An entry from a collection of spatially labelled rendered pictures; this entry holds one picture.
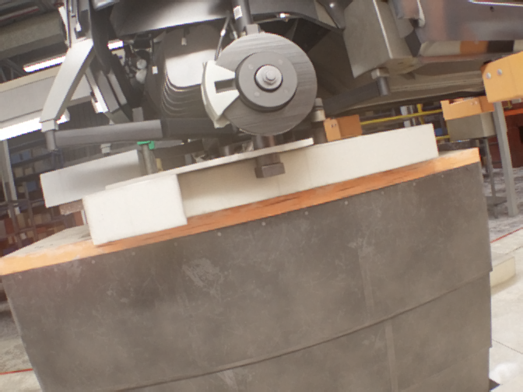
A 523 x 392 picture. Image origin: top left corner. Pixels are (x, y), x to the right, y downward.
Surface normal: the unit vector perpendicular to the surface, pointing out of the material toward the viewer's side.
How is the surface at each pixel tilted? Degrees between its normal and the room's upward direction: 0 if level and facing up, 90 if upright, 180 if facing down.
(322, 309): 90
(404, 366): 90
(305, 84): 90
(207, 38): 90
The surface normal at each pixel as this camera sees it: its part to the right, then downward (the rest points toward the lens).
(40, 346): 0.22, 0.01
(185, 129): 0.82, -0.14
